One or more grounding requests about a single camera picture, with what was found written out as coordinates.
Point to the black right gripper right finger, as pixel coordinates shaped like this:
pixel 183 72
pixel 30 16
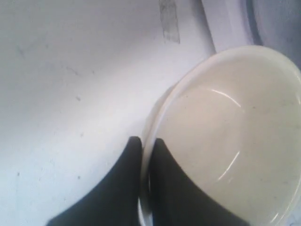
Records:
pixel 177 201

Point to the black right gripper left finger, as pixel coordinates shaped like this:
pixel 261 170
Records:
pixel 114 200

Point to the cream ceramic bowl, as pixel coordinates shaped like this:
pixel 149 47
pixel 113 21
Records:
pixel 233 125

